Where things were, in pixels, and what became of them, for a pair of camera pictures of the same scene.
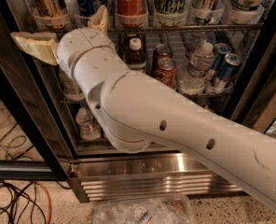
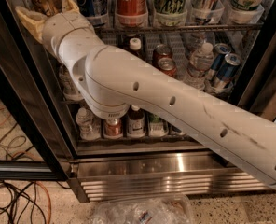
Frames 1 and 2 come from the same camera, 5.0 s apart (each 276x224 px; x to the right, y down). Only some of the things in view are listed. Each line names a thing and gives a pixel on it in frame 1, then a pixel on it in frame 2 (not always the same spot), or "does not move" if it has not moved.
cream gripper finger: x=100 y=20 -> x=68 y=6
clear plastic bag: x=160 y=209 does not move
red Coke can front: x=165 y=71 does not move
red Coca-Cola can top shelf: x=131 y=6 does not move
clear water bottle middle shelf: x=200 y=63 does not move
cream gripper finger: x=41 y=45 -> x=33 y=20
